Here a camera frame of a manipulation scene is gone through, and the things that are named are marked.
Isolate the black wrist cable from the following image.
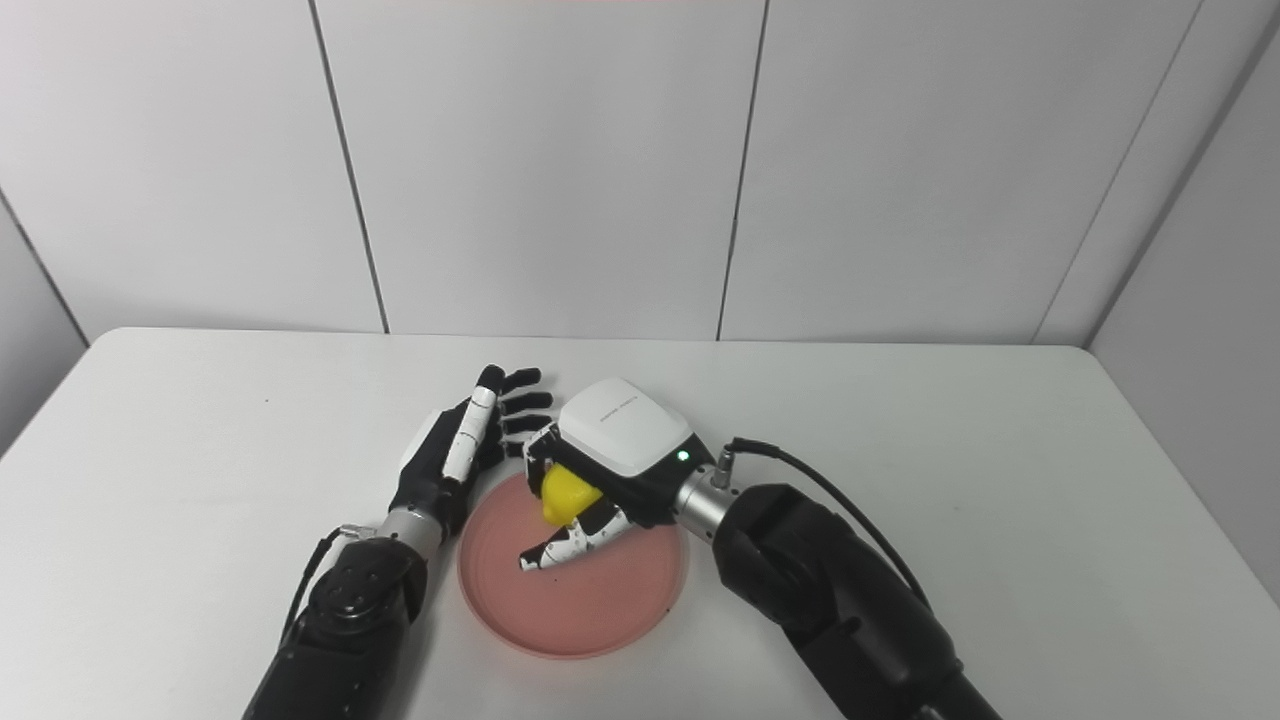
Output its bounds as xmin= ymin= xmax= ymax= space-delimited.
xmin=715 ymin=437 xmax=932 ymax=612
xmin=280 ymin=523 xmax=373 ymax=643

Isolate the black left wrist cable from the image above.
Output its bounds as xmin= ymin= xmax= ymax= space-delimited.
xmin=280 ymin=523 xmax=373 ymax=643

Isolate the yellow lemon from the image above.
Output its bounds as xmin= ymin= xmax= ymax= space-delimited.
xmin=541 ymin=465 xmax=605 ymax=528

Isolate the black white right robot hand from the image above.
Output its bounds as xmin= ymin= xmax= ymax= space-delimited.
xmin=518 ymin=377 xmax=717 ymax=576

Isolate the pink round plate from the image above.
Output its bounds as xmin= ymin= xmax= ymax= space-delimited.
xmin=457 ymin=470 xmax=691 ymax=660

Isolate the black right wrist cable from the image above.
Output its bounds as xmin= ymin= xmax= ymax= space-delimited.
xmin=715 ymin=437 xmax=932 ymax=612

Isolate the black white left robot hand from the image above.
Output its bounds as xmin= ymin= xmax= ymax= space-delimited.
xmin=388 ymin=364 xmax=555 ymax=537

